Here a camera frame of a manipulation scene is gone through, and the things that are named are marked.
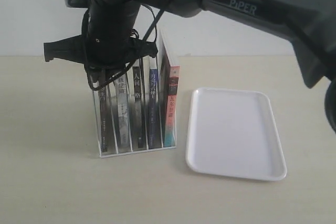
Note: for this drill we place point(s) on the clear acrylic book rack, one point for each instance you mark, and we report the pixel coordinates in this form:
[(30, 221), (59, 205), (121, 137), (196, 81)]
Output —
[(112, 114)]

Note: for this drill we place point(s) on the black white spine book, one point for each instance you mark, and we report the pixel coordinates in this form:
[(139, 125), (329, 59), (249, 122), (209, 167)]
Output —
[(138, 111)]

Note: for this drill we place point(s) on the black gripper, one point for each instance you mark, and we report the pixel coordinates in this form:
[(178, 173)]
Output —
[(105, 40)]

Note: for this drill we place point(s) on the red teal spine book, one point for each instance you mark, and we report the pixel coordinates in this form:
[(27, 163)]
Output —
[(169, 79)]

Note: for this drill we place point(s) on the grey spine book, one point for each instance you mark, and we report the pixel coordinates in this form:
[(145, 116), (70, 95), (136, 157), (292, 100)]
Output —
[(123, 113)]

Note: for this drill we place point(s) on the blue spine book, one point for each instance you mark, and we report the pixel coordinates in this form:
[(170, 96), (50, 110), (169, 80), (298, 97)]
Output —
[(153, 123)]

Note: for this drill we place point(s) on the white plastic tray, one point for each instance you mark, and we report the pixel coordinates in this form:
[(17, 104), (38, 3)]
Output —
[(233, 133)]

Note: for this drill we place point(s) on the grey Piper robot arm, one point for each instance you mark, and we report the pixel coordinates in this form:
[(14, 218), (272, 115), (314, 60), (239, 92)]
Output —
[(309, 25)]

